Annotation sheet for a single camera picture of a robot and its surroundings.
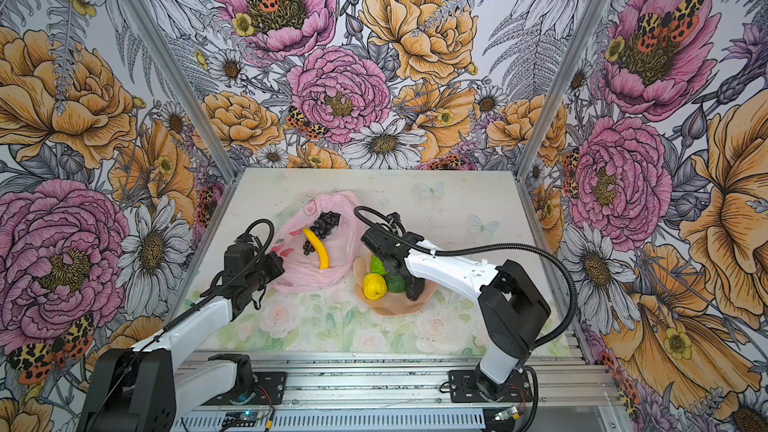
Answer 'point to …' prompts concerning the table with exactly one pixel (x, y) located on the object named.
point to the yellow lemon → (374, 286)
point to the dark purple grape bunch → (322, 227)
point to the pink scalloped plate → (392, 303)
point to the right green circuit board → (505, 414)
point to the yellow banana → (319, 248)
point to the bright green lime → (376, 265)
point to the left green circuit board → (241, 418)
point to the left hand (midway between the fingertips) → (283, 266)
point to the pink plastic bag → (346, 242)
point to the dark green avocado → (396, 283)
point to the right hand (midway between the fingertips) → (416, 257)
